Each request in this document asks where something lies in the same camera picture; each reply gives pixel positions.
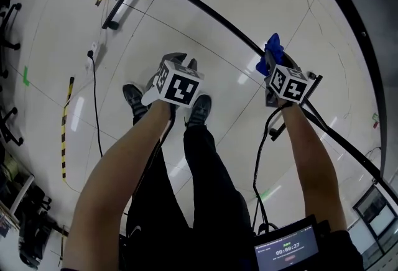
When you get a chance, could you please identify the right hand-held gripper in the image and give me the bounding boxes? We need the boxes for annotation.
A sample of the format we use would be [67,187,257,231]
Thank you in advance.
[263,49,309,108]

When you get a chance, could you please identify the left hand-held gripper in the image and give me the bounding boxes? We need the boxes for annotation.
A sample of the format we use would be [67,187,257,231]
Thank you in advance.
[141,52,205,108]

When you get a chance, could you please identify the blue terry cloth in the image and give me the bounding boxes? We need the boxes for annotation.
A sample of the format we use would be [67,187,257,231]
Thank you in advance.
[255,32,285,76]

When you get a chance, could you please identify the large whiteboard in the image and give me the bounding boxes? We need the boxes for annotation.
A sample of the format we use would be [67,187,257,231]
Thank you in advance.
[98,0,398,196]

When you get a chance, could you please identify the person's left forearm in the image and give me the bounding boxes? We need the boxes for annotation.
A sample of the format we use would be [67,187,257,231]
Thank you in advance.
[60,100,174,271]

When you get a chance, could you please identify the person's right forearm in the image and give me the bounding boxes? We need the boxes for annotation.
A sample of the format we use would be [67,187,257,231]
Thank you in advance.
[275,101,351,233]

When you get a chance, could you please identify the person's right grey shoe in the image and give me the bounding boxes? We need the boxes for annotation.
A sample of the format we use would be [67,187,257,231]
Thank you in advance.
[183,94,213,129]

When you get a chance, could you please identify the person's grey shoe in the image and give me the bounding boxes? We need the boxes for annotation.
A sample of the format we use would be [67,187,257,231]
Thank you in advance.
[123,83,149,117]
[183,94,213,129]

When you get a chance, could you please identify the person's left grey shoe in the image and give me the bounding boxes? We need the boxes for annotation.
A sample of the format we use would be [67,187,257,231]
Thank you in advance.
[123,83,149,117]

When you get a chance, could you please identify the white power strip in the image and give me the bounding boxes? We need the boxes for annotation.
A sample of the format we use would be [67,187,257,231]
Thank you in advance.
[88,41,101,61]

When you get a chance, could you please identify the person's black trousers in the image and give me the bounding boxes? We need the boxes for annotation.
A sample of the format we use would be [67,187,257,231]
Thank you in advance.
[119,114,259,271]

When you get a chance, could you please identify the black-framed panel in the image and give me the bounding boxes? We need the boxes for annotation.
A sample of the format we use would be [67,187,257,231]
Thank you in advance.
[353,185,398,252]

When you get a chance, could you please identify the black office chair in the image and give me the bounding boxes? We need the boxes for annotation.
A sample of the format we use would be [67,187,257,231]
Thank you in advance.
[0,106,25,147]
[0,2,24,78]

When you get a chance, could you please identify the black chest-mounted monitor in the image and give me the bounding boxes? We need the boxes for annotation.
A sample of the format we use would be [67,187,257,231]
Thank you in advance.
[253,215,330,271]

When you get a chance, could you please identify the person's navy shirt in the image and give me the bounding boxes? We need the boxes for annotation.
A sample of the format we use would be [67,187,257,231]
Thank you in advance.
[329,229,364,271]

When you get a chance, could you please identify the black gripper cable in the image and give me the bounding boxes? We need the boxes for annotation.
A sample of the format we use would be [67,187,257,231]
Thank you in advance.
[251,106,284,233]
[158,106,178,146]

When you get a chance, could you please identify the black power cable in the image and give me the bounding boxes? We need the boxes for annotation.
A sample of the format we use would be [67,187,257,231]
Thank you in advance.
[86,50,104,158]

